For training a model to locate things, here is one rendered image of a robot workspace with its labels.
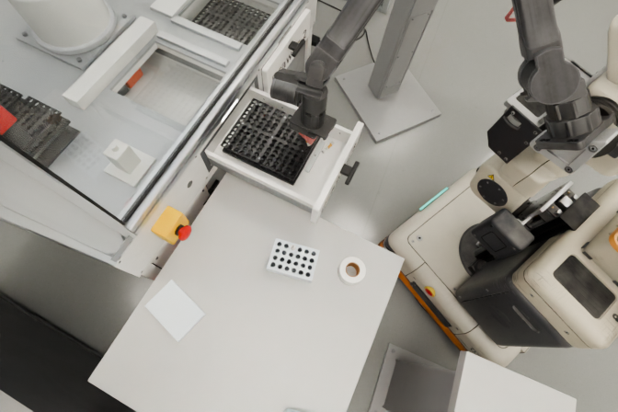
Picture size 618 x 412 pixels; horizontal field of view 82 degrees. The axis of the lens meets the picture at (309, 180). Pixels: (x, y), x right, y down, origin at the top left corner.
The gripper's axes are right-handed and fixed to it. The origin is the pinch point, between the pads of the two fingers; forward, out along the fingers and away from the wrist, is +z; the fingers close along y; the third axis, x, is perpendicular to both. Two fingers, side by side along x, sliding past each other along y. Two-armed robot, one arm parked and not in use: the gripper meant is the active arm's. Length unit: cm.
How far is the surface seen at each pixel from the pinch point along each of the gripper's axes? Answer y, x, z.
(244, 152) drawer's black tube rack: -14.5, -11.2, 1.8
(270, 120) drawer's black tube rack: -13.6, 1.1, 0.9
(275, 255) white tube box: 5.3, -28.4, 13.7
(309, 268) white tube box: 14.6, -26.2, 17.5
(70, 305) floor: -78, -76, 92
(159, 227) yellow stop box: -19.8, -39.0, 1.6
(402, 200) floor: 33, 47, 91
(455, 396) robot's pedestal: 61, -35, 22
